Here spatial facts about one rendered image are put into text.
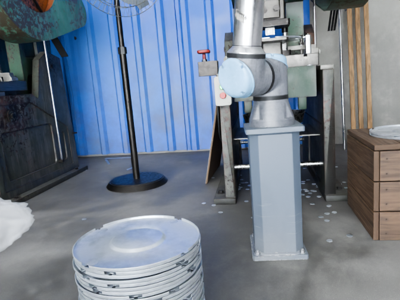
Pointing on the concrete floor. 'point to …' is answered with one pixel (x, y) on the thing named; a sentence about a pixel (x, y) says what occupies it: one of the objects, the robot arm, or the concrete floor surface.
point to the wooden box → (374, 183)
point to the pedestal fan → (137, 178)
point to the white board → (214, 159)
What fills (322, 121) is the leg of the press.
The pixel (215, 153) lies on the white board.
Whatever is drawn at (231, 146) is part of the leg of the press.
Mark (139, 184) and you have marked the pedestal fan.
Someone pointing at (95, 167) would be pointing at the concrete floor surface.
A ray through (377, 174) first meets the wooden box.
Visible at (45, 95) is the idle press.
